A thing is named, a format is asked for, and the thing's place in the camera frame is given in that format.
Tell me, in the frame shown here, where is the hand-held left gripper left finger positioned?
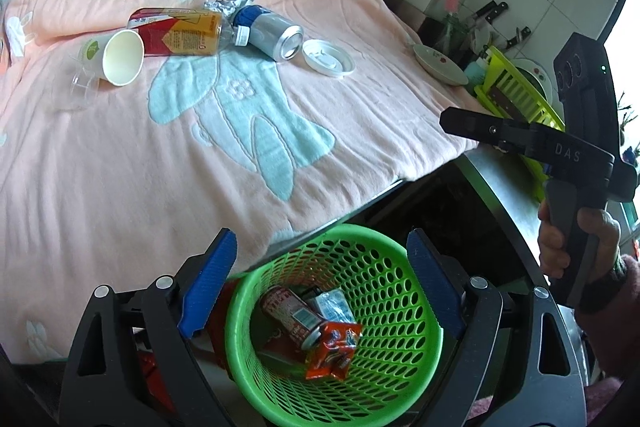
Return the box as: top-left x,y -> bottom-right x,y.
59,228 -> 238,427

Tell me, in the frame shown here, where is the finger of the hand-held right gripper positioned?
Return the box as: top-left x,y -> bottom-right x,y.
439,107 -> 506,148

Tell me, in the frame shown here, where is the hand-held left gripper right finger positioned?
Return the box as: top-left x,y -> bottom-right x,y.
406,228 -> 588,427

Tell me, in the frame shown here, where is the green plastic basket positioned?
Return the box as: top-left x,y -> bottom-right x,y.
224,223 -> 446,425

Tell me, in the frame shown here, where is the red soda can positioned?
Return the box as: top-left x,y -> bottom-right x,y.
259,286 -> 328,350

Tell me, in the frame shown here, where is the clear blue plastic wrapper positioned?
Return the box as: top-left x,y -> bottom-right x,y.
305,288 -> 357,325

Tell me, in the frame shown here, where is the orange snack packet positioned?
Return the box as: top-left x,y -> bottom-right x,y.
305,321 -> 363,381

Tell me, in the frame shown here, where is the white plastic lid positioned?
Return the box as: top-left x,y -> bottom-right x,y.
301,38 -> 357,78

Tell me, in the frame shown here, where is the silver and blue can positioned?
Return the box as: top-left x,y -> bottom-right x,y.
232,4 -> 305,62

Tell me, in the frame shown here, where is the clear plastic cup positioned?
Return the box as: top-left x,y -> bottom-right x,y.
70,54 -> 108,108

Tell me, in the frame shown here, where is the white paper cup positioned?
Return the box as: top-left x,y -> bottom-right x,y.
79,29 -> 146,86

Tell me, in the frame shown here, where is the tea bottle red gold label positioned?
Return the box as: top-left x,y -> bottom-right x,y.
127,7 -> 251,58

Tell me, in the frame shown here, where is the foil-lined paper wrapper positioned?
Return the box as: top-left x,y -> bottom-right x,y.
204,0 -> 259,16

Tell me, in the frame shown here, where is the person's right hand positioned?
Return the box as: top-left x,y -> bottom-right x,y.
538,202 -> 624,283

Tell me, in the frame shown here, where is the green dish rack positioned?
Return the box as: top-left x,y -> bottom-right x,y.
472,46 -> 568,202

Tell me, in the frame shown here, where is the white bowl red print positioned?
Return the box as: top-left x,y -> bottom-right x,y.
412,43 -> 470,86

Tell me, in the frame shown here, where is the white plate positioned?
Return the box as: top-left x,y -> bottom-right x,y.
515,57 -> 556,102

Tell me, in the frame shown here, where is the pink blanket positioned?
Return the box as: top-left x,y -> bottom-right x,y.
0,0 -> 476,365

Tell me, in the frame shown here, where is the cleaver with brown handle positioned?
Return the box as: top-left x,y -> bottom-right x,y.
487,86 -> 531,120

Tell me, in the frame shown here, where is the black handled knife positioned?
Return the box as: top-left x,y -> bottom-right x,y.
505,27 -> 531,52
467,1 -> 508,28

